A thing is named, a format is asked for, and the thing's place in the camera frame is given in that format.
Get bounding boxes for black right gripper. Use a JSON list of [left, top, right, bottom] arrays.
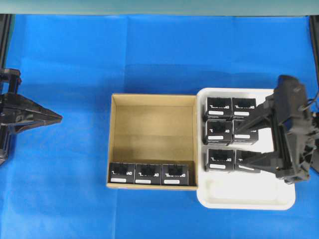
[[234, 75, 315, 184]]

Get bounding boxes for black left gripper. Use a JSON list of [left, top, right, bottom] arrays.
[[0, 93, 62, 134]]

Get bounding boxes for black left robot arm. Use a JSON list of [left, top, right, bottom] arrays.
[[0, 14, 62, 164]]

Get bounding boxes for black tray box middle right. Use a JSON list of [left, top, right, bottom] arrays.
[[232, 120, 259, 145]]

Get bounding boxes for black tray box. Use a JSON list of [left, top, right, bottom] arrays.
[[205, 148, 235, 172], [203, 120, 233, 146], [232, 120, 259, 145], [232, 98, 256, 120], [204, 97, 233, 121]]

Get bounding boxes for black tray box top right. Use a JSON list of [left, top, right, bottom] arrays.
[[232, 98, 256, 120]]

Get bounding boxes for black tray box middle left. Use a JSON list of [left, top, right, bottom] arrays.
[[203, 120, 233, 146]]

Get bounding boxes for black tray box lower left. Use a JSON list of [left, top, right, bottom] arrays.
[[205, 148, 235, 172]]

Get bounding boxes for black tray box top left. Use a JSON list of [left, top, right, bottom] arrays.
[[204, 97, 233, 121]]

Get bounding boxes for open cardboard box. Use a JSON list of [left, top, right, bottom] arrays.
[[106, 94, 198, 191]]

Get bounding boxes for white plastic tray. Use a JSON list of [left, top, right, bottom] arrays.
[[196, 88, 296, 210]]

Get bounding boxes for black camera cable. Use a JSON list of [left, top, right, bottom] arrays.
[[299, 89, 319, 113]]

